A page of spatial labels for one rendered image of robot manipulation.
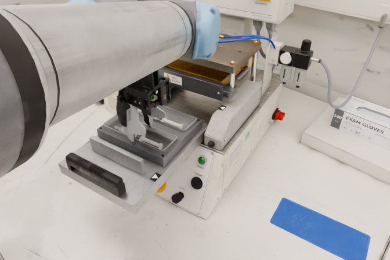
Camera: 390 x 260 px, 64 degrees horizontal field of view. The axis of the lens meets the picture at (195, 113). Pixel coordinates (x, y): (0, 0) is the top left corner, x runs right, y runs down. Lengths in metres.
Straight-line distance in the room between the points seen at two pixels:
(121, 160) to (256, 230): 0.39
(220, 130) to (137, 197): 0.26
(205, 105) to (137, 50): 0.70
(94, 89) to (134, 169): 0.49
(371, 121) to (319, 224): 0.38
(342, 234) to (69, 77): 0.82
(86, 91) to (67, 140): 0.99
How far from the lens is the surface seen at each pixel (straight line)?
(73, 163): 0.71
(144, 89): 0.62
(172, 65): 0.89
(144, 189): 0.66
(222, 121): 0.78
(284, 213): 0.92
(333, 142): 1.11
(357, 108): 1.18
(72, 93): 0.20
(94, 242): 0.88
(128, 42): 0.25
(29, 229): 0.97
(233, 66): 0.78
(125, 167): 0.71
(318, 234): 0.90
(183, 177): 0.86
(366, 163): 1.08
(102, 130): 0.78
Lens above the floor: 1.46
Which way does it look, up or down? 36 degrees down
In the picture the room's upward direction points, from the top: 1 degrees counter-clockwise
